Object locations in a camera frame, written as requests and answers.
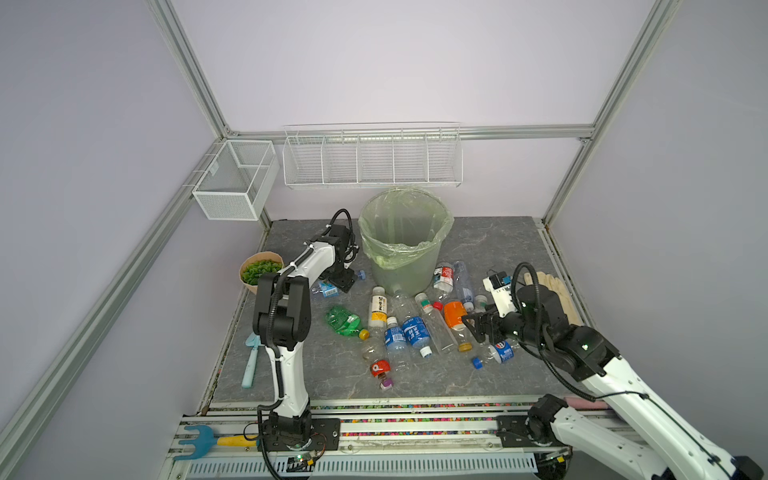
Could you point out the crushed green bottle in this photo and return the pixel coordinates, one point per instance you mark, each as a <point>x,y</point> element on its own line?
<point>343,321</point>

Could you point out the green bagged waste bin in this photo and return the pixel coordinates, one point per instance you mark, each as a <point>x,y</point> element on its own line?
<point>402,231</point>

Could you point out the clear bottle colourful label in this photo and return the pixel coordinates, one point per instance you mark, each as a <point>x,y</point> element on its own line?
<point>325,288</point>

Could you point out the clear bottle blue cap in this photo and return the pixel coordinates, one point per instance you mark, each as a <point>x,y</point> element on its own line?
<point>462,283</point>

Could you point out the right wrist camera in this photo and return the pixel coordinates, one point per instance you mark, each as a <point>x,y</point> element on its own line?
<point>499,286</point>

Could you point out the purple pink tool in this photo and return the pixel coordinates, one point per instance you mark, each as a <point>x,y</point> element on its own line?
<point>579,403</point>

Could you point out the bottle yellow white label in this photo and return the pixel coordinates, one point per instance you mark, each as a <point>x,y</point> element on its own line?
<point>378,314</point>

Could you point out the clear bottle green cap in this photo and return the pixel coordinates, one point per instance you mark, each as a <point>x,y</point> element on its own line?
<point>438,329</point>

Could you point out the white wire wall basket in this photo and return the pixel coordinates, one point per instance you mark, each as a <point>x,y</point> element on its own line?
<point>373,155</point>

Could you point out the blue label bottle white cap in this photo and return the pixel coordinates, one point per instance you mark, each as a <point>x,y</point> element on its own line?
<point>414,328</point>

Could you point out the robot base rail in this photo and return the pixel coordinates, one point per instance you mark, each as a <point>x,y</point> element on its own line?
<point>385,437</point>

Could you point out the blue yellow garden fork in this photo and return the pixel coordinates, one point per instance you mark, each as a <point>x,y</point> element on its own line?
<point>204,440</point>

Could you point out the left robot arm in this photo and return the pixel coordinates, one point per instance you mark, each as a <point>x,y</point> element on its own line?
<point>282,319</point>

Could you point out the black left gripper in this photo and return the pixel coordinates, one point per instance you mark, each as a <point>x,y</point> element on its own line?
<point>345,282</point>

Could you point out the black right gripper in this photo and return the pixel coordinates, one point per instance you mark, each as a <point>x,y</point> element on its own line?
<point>493,321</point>

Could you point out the teal garden trowel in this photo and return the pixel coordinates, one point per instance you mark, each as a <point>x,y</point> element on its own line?
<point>253,342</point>

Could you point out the orange label bottle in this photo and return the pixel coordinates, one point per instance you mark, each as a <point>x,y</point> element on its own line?
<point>453,311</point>

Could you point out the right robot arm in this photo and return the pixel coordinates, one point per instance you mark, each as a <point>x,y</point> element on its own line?
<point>593,369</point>

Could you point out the red label purple cap bottle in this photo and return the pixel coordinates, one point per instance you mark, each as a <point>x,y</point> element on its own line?
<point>381,370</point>

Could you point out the beige plant pot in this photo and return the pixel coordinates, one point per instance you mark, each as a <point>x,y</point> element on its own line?
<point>259,256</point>

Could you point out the red label cola bottle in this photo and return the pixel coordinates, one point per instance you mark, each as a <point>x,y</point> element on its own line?
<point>443,277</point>

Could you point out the aluminium frame corner post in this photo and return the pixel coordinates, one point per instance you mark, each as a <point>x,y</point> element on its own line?
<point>171,28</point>

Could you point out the Pepsi label bottle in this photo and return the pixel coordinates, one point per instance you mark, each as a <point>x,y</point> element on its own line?
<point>492,353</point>

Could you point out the clear bottle yellow cap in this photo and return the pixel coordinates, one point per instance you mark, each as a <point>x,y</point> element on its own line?
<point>372,347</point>

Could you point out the white mesh side basket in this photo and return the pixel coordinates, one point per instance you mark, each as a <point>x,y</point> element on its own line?
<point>237,182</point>

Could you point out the small blue label bottle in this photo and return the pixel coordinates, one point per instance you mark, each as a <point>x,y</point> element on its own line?
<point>396,346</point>

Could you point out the clear bottle pale cap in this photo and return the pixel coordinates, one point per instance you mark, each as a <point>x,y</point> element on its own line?
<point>480,303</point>

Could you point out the green artificial plant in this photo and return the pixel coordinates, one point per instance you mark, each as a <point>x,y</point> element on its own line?
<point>252,272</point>

